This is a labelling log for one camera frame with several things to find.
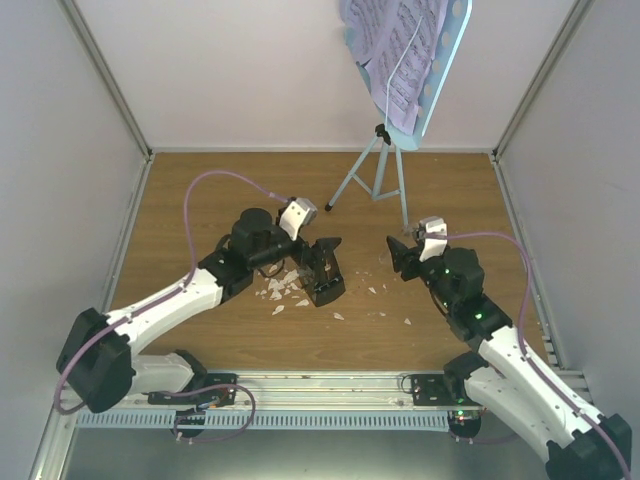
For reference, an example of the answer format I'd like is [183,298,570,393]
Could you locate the black metronome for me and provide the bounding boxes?
[302,239,347,309]

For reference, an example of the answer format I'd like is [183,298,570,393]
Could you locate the clear plastic metronome cover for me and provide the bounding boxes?
[297,266,316,289]

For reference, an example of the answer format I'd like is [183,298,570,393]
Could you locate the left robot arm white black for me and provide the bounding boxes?
[56,200,345,413]

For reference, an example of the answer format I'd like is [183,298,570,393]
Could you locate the white paint patch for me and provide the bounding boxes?
[255,261,311,316]

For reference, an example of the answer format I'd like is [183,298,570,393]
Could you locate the light blue music stand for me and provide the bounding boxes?
[325,1,473,230]

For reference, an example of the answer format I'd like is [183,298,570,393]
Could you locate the sheet music pages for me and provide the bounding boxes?
[340,0,449,135]

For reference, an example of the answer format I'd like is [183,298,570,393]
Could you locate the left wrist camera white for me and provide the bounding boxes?
[276,197,318,241]

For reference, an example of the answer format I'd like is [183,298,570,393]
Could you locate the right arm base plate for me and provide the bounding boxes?
[399,372,480,409]

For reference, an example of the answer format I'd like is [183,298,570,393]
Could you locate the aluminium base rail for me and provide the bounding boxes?
[54,368,596,409]

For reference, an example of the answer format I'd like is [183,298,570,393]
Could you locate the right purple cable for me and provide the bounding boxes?
[424,229,629,480]

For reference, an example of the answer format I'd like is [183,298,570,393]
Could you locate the purple cable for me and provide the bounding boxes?
[424,229,629,480]
[53,170,291,416]

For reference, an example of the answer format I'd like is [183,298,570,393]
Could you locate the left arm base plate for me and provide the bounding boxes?
[147,373,237,410]

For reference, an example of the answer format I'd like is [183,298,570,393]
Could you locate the grey slotted cable duct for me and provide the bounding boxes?
[76,409,449,432]

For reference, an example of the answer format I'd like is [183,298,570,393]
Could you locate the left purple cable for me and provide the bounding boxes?
[53,170,291,416]

